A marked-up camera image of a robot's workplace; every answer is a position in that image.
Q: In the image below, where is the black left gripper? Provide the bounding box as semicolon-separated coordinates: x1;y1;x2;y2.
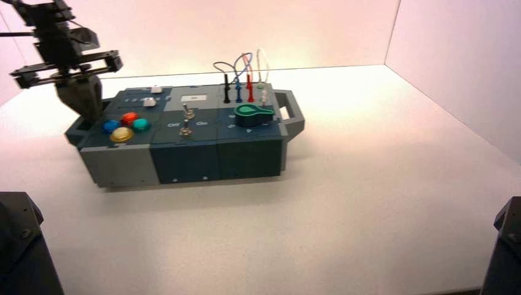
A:
10;34;124;123

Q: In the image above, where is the blue push button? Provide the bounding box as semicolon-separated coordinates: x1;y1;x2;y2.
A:
101;119;121;135

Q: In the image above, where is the yellow push button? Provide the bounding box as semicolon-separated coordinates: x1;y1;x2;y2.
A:
109;127;135;144

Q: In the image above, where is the blue grey control box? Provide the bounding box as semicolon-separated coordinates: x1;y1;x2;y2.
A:
65;82;306;189

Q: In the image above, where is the green black rotary knob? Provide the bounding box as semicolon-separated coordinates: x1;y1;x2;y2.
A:
233;104;276;128

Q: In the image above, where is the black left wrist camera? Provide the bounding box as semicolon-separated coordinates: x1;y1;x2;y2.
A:
69;26;101;52

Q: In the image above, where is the black patch cable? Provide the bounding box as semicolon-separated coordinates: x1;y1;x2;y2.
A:
213;61;232;104

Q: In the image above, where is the blue patch cable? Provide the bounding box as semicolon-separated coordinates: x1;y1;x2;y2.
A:
232;53;253;104

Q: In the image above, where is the red patch cable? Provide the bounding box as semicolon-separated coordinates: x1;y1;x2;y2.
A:
242;53;256;103

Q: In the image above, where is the white patch cable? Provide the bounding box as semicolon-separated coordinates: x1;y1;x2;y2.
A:
256;48;271;108

